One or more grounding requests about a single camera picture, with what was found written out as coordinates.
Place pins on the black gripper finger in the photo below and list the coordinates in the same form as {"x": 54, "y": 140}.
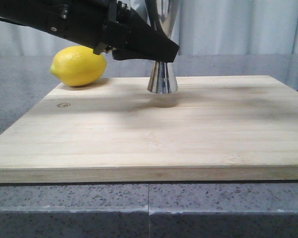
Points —
{"x": 128, "y": 36}

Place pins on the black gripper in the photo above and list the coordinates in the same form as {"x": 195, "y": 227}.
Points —
{"x": 79, "y": 21}

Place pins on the steel double jigger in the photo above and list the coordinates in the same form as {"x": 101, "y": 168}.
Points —
{"x": 162, "y": 15}

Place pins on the yellow lemon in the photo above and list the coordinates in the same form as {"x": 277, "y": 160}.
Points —
{"x": 78, "y": 66}

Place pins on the grey curtain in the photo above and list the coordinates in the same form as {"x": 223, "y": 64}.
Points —
{"x": 202, "y": 27}

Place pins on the light wooden cutting board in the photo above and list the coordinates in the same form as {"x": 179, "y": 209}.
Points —
{"x": 212, "y": 128}

